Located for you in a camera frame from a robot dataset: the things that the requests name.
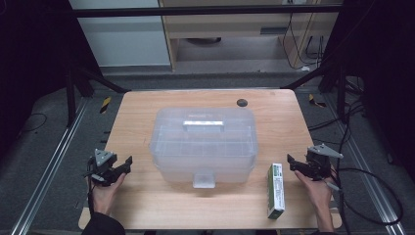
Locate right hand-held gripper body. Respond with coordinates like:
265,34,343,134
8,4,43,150
304,144,345,181

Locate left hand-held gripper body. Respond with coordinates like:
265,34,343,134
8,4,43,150
87,149,120,188

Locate green and white medicine box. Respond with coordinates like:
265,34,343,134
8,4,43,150
266,163,286,220

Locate clear plastic storage box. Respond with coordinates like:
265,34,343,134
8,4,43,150
149,107,258,190

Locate person's right hand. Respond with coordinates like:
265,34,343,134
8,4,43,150
294,170,337,212

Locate person's left hand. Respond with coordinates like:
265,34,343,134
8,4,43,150
89,173,127,215

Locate yellow black striped tape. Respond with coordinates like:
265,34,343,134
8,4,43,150
307,93,327,109
99,96,113,115

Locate black metal stand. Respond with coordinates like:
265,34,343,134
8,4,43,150
65,62,131,128
280,62,363,125

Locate white cabinet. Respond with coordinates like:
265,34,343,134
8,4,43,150
68,0,171,68

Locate wooden desk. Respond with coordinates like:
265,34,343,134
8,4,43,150
158,0,344,71

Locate black horizontal bar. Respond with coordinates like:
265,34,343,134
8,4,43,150
69,5,344,18

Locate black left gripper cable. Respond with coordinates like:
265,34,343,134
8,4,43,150
85,160,96,216

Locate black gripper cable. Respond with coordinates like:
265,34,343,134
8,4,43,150
85,160,96,216
326,167,404,235

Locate black floor cables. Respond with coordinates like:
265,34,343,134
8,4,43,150
307,97,365,131

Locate aluminium floor rail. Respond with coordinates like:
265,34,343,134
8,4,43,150
322,94,407,235
9,97,89,235

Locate thin black floor cable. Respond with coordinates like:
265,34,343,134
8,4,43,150
19,112,48,133

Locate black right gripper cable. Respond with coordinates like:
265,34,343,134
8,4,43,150
326,167,404,235

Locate black cables under desk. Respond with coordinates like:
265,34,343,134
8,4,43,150
282,13,327,71

